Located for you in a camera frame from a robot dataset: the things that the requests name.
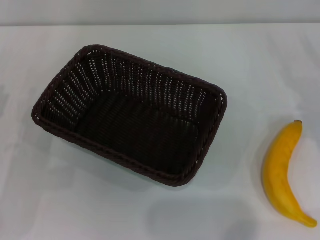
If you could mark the dark brown woven basket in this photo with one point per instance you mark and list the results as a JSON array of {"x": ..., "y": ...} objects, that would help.
[{"x": 140, "y": 135}]

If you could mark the yellow banana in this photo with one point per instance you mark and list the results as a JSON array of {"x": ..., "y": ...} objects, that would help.
[{"x": 280, "y": 165}]

